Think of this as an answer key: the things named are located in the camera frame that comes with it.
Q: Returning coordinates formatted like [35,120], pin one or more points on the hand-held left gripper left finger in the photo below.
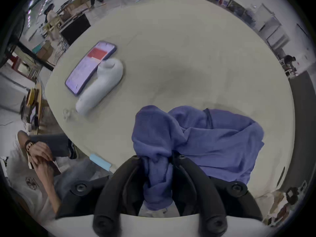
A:
[111,194]

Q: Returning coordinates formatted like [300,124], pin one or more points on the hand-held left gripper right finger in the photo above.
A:
[197,191]

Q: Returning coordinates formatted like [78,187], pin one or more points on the blue garment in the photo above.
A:
[212,139]

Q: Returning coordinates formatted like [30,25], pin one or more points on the light blue card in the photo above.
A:
[100,162]

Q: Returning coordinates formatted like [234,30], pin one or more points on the white hand controller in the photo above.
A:
[103,84]

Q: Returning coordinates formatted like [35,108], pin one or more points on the smartphone with lit screen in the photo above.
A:
[86,68]

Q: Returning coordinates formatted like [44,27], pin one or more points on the brown carton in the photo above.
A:
[45,49]

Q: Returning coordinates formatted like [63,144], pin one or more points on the black table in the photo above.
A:
[75,28]

